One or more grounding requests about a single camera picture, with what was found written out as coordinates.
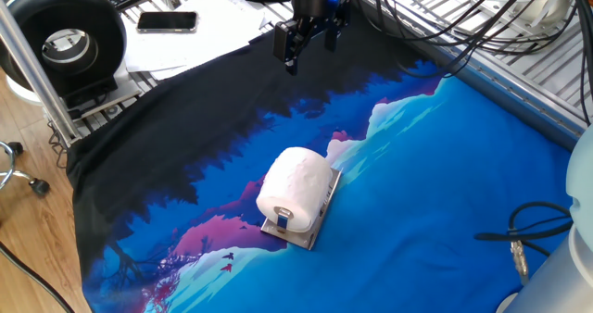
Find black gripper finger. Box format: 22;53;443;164
323;0;352;53
271;17;321;77

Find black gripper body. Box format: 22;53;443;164
290;0;347;20

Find white paper roll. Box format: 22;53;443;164
255;145;334;234

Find steel paper roll holder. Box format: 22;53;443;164
259;167;343;252

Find white paper sheets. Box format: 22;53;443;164
120;0;272;81

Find black smartphone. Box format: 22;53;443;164
136;10;199;34

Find blue landscape printed cloth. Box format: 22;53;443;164
67;11;574;313

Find white round device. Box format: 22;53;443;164
472;0;574;27

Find black round blower fan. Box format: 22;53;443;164
0;0;129;110

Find white round base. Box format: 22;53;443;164
4;74;44;106

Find chrome chair base with castors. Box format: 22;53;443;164
0;140;51;198

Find grey fan base plate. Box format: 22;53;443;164
64;62;143;122

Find long aluminium frame post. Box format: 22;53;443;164
0;0;82;148

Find thin black wires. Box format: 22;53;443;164
45;120;70;169

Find looped black cable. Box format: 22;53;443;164
474;201;575;258

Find metal cable connector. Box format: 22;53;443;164
510;239;530;286

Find black floor cable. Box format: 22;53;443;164
0;241;75;313

